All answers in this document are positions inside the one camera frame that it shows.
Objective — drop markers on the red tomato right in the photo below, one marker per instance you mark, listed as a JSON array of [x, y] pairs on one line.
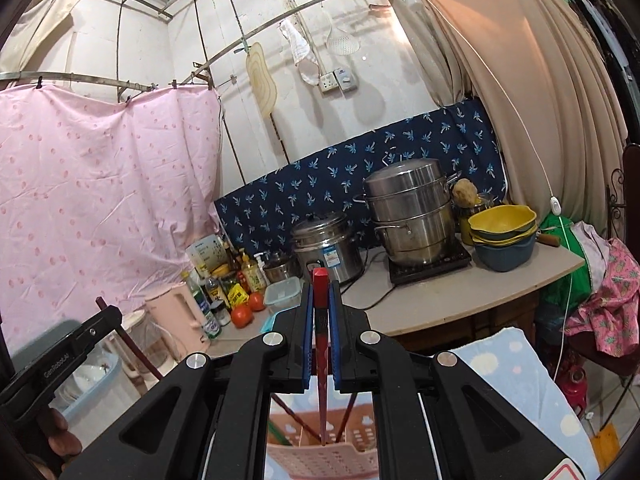
[[256, 302]]

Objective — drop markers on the navy patterned cloth backsplash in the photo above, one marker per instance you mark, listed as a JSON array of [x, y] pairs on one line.
[[260, 216]]

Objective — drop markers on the pink perforated utensil holder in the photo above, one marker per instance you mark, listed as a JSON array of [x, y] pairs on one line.
[[355, 457]]

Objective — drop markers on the stacked yellow blue bowls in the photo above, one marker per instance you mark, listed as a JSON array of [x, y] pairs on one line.
[[504, 236]]

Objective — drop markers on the wall power socket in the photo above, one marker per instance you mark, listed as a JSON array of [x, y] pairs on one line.
[[341, 78]]

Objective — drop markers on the yellow snack packet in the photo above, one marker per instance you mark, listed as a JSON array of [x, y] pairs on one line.
[[237, 295]]

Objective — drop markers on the yellow oil bottle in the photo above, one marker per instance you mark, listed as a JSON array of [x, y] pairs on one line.
[[253, 275]]

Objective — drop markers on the pink dotted curtain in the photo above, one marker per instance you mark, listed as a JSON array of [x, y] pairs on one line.
[[100, 200]]

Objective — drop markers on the dark maroon chopstick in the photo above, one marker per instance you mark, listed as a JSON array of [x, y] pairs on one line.
[[128, 341], [313, 433]]

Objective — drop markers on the red tomato left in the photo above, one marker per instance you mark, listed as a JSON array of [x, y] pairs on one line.
[[241, 316]]

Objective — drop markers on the clear food container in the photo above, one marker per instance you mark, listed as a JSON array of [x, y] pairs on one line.
[[283, 295]]

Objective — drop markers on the black induction cooker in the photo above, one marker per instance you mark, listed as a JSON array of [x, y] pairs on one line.
[[453, 257]]

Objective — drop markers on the hanging yellow cutting board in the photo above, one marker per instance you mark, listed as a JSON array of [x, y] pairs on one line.
[[263, 86]]

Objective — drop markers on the beige curtain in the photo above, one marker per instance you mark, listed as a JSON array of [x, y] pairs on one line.
[[544, 86]]

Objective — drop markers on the stainless steel steamer pot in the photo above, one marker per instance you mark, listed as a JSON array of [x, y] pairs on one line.
[[411, 208]]

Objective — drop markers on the pink floral cloth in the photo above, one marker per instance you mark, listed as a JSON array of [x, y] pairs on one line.
[[611, 313]]

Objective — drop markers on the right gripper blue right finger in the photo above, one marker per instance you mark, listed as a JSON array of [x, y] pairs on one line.
[[334, 327]]

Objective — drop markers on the small steel pot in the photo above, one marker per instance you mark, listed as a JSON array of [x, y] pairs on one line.
[[280, 267]]

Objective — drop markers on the white blender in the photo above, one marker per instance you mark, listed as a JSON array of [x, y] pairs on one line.
[[148, 337]]

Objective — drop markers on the silver rice cooker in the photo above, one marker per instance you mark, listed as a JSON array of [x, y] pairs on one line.
[[327, 242]]

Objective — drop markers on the green chopstick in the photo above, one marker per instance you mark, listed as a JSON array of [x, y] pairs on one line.
[[277, 435]]

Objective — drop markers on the pink electric kettle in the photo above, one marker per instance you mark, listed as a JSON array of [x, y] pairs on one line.
[[176, 312]]

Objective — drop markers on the person hand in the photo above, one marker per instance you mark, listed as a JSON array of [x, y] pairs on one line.
[[51, 446]]

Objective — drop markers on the red tomato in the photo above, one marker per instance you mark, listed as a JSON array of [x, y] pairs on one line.
[[256, 302], [241, 316]]

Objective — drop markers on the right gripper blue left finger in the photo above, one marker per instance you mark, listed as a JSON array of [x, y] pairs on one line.
[[308, 353]]

